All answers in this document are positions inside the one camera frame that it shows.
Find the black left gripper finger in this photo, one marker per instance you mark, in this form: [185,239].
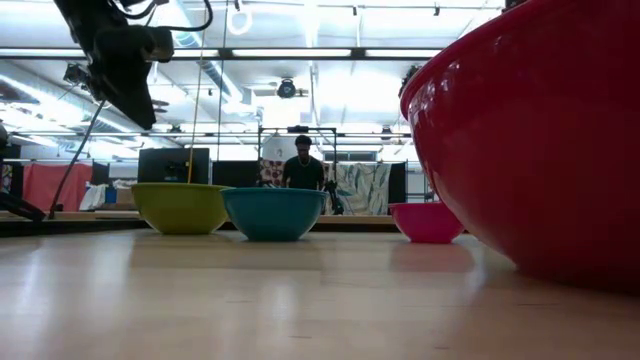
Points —
[137,110]

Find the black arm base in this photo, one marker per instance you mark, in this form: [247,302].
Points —
[20,206]

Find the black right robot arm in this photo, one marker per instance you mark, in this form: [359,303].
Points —
[407,80]

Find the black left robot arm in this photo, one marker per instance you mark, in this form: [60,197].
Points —
[80,12]

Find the black monitor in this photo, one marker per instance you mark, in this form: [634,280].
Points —
[172,165]

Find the yellow-green bowl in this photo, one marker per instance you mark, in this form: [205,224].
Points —
[177,207]

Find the red hanging cloth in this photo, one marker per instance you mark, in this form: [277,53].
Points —
[52,185]

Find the floral hanging cloth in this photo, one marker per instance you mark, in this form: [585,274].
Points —
[272,172]

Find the round black ceiling fixture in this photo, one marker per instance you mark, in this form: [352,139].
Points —
[286,89]

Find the teal bowl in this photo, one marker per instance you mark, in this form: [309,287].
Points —
[272,215]

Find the person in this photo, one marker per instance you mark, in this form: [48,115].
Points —
[302,172]

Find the leaf-patterned hanging cloth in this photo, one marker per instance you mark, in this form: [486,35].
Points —
[362,187]

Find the small pink bowl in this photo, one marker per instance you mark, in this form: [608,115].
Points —
[426,222]

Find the large red bowl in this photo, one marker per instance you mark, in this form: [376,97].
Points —
[540,140]

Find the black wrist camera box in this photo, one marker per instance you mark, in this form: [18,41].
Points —
[161,44]

